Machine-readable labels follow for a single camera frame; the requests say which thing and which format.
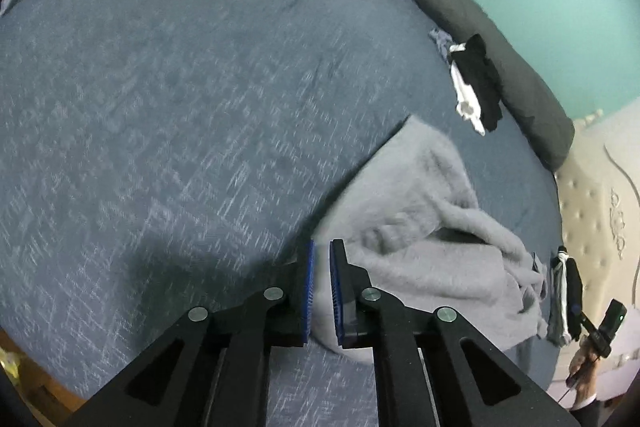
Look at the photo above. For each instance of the cream tufted headboard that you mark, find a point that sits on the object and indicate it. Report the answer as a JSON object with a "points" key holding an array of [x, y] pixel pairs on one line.
{"points": [[595, 217]]}

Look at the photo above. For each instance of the grey fleece garment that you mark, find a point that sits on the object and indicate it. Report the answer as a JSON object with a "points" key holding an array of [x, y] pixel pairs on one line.
{"points": [[425, 207]]}

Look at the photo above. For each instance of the wooden bed frame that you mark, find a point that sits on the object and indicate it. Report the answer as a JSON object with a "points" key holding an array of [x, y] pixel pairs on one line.
{"points": [[45, 387]]}

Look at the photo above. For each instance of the blue patterned bed cover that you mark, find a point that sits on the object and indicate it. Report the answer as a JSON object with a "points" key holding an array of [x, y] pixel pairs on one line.
{"points": [[150, 107]]}

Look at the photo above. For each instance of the person's right hand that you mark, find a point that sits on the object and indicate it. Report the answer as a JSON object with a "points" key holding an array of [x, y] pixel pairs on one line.
{"points": [[582, 369]]}

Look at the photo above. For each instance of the person's right forearm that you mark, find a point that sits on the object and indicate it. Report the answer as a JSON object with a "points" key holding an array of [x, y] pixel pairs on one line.
{"points": [[590, 414]]}

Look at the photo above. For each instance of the small blue-grey cloth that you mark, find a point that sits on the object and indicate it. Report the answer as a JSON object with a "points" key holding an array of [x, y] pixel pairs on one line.
{"points": [[441, 41]]}

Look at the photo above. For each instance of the crumpled black garment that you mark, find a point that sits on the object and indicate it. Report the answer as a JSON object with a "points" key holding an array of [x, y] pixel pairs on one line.
{"points": [[482, 72]]}

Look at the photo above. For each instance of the crumpled white garment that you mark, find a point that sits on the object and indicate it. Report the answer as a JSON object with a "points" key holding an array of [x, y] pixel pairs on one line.
{"points": [[465, 99]]}

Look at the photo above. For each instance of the black white-striped folded garment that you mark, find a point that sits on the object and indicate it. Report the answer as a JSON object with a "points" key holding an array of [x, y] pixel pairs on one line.
{"points": [[556, 259]]}

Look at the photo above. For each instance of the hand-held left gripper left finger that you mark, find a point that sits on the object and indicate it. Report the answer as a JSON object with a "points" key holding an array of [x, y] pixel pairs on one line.
{"points": [[307, 297]]}

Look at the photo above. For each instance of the folded grey garment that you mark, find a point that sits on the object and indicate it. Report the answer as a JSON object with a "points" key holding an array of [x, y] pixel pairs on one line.
{"points": [[554, 307]]}

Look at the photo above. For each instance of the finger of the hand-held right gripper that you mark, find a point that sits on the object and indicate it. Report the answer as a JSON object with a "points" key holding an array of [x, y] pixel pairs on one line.
{"points": [[580, 314]]}

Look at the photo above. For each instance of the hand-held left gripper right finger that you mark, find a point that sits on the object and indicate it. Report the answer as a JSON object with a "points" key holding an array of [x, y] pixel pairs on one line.
{"points": [[336, 297]]}

